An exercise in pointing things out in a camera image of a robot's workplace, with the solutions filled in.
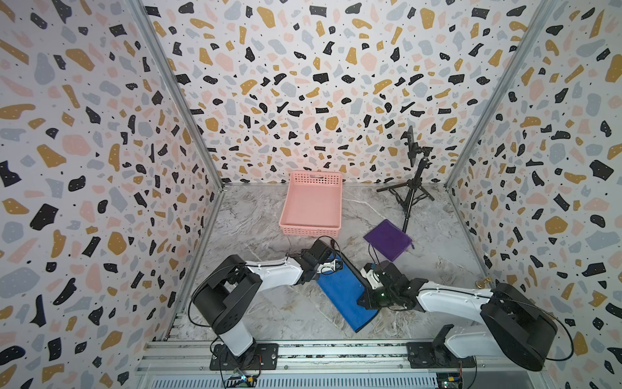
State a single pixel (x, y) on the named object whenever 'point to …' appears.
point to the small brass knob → (480, 283)
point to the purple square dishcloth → (389, 239)
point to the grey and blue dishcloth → (342, 288)
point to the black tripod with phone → (406, 194)
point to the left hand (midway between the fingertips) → (312, 257)
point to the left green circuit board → (241, 381)
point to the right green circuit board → (449, 380)
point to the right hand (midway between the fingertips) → (358, 303)
